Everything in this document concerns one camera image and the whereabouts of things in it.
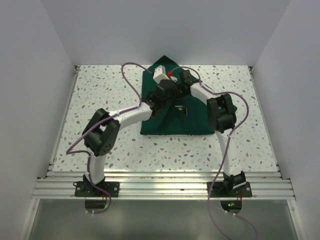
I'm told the stainless steel tray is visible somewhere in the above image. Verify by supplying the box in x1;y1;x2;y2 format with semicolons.
174;105;188;118

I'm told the green surgical cloth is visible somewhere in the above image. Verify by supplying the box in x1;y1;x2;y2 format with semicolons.
140;55;215;136

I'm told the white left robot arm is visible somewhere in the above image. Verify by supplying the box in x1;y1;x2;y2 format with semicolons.
82;79;183;197

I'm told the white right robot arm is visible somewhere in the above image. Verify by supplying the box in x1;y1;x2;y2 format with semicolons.
179;70;246;197

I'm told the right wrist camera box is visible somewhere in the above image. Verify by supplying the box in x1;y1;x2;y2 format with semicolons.
171;76;178;82

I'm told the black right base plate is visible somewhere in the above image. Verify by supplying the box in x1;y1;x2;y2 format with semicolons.
206;181;253;198

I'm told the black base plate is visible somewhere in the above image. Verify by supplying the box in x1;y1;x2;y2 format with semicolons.
206;181;253;198
72;181;120;198

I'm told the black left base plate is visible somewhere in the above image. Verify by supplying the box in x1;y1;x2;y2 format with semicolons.
72;181;120;198

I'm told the aluminium rail frame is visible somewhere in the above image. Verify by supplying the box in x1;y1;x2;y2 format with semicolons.
22;65;298;240

